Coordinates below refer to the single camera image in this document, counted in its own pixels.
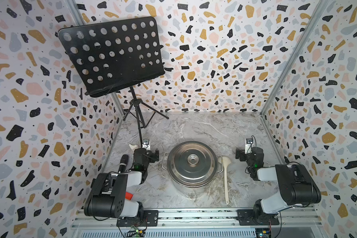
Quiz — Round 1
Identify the red block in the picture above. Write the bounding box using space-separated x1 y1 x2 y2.
125 192 133 200

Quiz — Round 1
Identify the left green circuit board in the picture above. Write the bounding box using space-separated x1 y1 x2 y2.
128 226 146 238

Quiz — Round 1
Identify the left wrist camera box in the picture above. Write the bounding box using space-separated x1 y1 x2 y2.
142 139 151 150

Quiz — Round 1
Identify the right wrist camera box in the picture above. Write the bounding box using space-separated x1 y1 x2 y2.
245 137 254 154

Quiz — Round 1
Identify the black cylindrical marker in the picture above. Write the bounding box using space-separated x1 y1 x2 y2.
118 154 129 174

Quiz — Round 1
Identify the green circuit board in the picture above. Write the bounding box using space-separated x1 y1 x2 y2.
255 228 272 238
128 226 146 238

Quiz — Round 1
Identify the right green circuit board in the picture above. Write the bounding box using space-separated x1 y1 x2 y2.
255 228 272 238

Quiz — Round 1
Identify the small white object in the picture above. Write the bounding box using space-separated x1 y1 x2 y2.
129 144 139 152

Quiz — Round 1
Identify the stainless steel pot lid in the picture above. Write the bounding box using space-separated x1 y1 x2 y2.
167 140 219 180

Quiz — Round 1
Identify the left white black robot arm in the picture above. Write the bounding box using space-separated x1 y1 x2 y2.
83 148 159 222

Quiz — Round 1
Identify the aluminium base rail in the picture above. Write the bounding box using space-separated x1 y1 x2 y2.
69 207 326 238

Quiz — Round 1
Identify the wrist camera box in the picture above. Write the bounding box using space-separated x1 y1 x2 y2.
245 137 254 154
142 139 151 150

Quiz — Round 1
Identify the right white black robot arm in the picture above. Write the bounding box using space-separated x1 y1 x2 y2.
236 144 321 225

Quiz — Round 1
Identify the black perforated music stand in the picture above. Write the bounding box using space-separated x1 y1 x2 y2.
58 16 165 130

